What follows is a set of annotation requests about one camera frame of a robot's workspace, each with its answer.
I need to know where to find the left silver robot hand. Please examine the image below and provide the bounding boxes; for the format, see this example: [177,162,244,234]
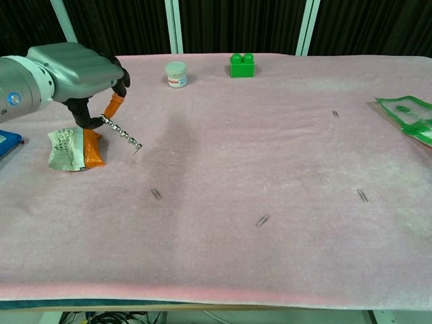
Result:
[25,42,132,131]

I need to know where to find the silver metal chain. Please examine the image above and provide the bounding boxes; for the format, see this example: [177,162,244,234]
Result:
[99,113,144,152]

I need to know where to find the white orange snack packet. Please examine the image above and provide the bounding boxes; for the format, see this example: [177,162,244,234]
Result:
[47,127,106,172]

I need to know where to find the small white jar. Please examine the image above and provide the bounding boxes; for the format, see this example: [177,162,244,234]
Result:
[164,61,188,89]

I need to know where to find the blue snack bag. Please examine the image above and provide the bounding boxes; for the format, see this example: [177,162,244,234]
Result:
[0,130,24,161]

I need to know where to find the green building block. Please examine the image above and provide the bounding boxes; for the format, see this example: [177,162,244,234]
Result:
[229,53,257,79]

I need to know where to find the black pleated curtain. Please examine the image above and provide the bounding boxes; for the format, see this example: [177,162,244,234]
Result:
[0,0,432,60]

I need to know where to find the pink table cloth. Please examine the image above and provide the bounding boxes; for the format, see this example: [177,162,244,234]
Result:
[0,52,432,310]

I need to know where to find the green clear plastic package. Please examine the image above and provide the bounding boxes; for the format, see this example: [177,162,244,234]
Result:
[367,95,432,149]

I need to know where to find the white aluminium frame post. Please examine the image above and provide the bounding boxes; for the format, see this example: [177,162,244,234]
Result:
[164,0,184,55]
[295,0,321,57]
[50,0,79,45]

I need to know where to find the black floor cable tangle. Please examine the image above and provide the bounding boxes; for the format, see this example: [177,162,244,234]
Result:
[60,310,163,324]

